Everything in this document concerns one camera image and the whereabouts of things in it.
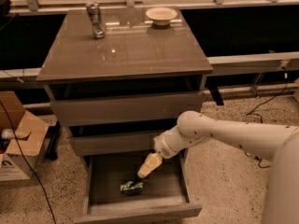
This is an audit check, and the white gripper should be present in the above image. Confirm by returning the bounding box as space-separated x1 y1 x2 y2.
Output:
137 131 181 178

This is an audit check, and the crushed green can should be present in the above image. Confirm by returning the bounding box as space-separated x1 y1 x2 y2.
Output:
120 180 143 195

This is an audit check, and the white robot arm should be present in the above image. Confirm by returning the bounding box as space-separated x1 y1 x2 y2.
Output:
137 111 299 224

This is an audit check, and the grey open bottom drawer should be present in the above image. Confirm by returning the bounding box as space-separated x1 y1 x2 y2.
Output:
74 150 202 224

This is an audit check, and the grey top drawer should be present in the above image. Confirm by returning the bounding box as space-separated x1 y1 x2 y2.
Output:
50 92 202 127

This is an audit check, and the grey middle drawer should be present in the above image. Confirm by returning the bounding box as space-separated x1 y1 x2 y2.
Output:
70 132 161 156

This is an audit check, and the grey drawer cabinet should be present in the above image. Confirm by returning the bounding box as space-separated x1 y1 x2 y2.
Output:
36 6 214 224

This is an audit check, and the silver metal can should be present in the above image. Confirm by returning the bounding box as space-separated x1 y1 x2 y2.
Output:
86 2 105 39

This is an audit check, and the black stand leg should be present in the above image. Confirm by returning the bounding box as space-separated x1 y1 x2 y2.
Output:
45 122 61 161

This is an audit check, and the brown cardboard box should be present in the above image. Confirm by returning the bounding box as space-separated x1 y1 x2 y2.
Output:
0 91 49 181

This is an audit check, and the white ceramic bowl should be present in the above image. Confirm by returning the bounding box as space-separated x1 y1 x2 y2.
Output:
146 7 178 26

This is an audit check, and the black power adapter with cable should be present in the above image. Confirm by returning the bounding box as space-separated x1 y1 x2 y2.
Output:
244 66 290 170

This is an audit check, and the black cable on left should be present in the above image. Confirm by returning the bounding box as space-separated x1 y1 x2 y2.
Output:
0 100 57 224

